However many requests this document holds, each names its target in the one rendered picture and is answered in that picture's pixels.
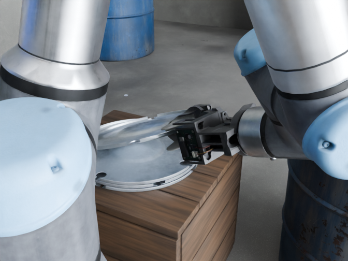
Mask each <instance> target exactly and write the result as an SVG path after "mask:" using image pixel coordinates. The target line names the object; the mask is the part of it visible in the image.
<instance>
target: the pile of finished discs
mask: <svg viewBox="0 0 348 261"><path fill-rule="evenodd" d="M132 120H135V119H127V120H120V121H115V122H111V123H107V124H104V125H101V126H100V128H99V131H100V130H103V129H105V128H109V127H112V126H115V125H118V124H121V123H124V122H128V121H132ZM136 142H139V141H134V142H132V143H133V144H132V145H129V146H124V147H118V148H111V149H102V150H97V161H96V175H95V185H96V186H101V185H104V186H103V187H102V188H105V189H108V190H113V191H121V192H144V191H151V190H156V189H161V188H164V187H167V186H170V185H173V184H175V183H177V182H179V181H181V180H183V179H184V178H186V177H187V176H189V175H190V174H191V173H192V172H193V171H192V170H191V169H195V168H196V167H197V165H198V164H184V163H183V161H184V160H183V158H182V154H181V150H180V149H177V150H174V151H167V147H168V146H170V145H171V144H172V143H173V142H174V141H173V140H171V139H170V138H169V137H168V136H165V137H161V138H157V139H154V140H150V141H146V142H142V143H137V144H136Z"/></svg>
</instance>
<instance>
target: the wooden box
mask: <svg viewBox="0 0 348 261"><path fill-rule="evenodd" d="M139 118H144V117H143V116H140V115H136V114H132V113H127V112H123V111H118V110H112V111H111V112H110V113H108V114H106V115H105V116H103V117H102V118H101V123H100V126H101V125H104V124H107V123H111V122H115V121H120V120H127V119H139ZM242 158H243V156H242V155H240V154H238V153H236V154H234V155H233V156H225V154H223V155H221V156H220V157H218V158H216V159H214V160H213V161H211V162H209V163H208V164H206V165H197V167H196V168H195V169H191V170H192V171H193V172H192V173H191V174H190V175H189V176H187V177H186V178H184V179H183V180H181V181H179V182H177V183H175V184H173V185H170V186H167V187H164V188H159V189H156V190H151V191H144V192H121V191H113V190H108V189H105V188H102V187H103V186H104V185H101V186H96V185H95V205H96V214H97V223H98V231H99V241H100V250H101V252H102V253H103V255H104V257H105V258H106V260H107V261H226V260H227V258H228V256H229V254H230V252H231V250H232V248H233V245H234V243H235V233H236V222H237V212H238V201H239V191H240V180H241V169H242Z"/></svg>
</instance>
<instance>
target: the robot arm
mask: <svg viewBox="0 0 348 261"><path fill-rule="evenodd" d="M244 3H245V5H246V8H247V11H248V13H249V16H250V19H251V22H252V25H253V27H254V28H253V29H252V30H250V31H249V32H247V33H246V34H245V35H244V36H243V37H242V38H241V39H240V40H239V41H238V42H237V44H236V46H235V49H234V58H235V60H236V62H237V64H238V66H239V68H240V70H241V75H242V76H244V77H245V78H246V80H247V82H248V84H249V85H250V87H251V89H252V90H253V92H254V94H255V95H256V97H257V99H258V100H259V102H260V104H261V105H262V106H261V107H256V104H255V103H251V104H247V105H243V106H242V107H241V108H240V110H239V111H238V112H237V113H236V114H235V115H234V116H233V118H232V117H229V116H228V114H227V111H224V110H223V109H222V108H221V107H217V108H212V107H211V104H208V105H203V104H198V105H194V106H192V107H190V108H188V110H187V111H186V112H184V113H183V114H181V115H179V116H177V117H176V118H174V119H173V120H172V121H171V122H169V124H168V125H166V126H164V127H162V128H161V130H162V131H163V130H165V131H166V132H167V131H171V130H173V129H175V131H176V133H174V134H171V135H168V137H169V138H170V139H171V140H173V141H174V142H173V143H172V144H171V145H170V146H168V147H167V151H174V150H177V149H180V150H181V154H182V158H183V160H184V161H183V163H184V164H198V165H206V164H208V163H209V162H211V161H213V160H214V159H216V158H218V157H220V156H221V155H223V154H225V156H233V155H234V154H236V153H238V154H240V155H242V156H251V157H266V158H270V160H271V161H275V160H276V159H277V158H284V159H296V160H312V161H314V162H315V163H316V164H317V165H318V166H319V167H320V168H321V169H322V170H323V171H324V172H325V173H327V174H328V175H330V176H332V177H335V178H337V179H342V180H348V0H244ZM109 5H110V0H22V7H21V18H20V29H19V40H18V43H17V45H15V46H14V47H12V48H11V49H10V50H8V51H7V52H5V53H4V54H3V55H2V57H1V67H0V261H107V260H106V258H105V257H104V255H103V253H102V252H101V250H100V241H99V231H98V223H97V214H96V205H95V175H96V161H97V145H98V135H99V128H100V123H101V119H102V115H103V109H104V104H105V99H106V94H107V88H108V84H109V78H110V75H109V72H108V71H107V69H106V68H105V66H104V65H103V64H102V62H101V61H100V53H101V49H102V44H103V38H104V32H105V27H106V22H107V16H108V11H109ZM193 161H197V162H193Z"/></svg>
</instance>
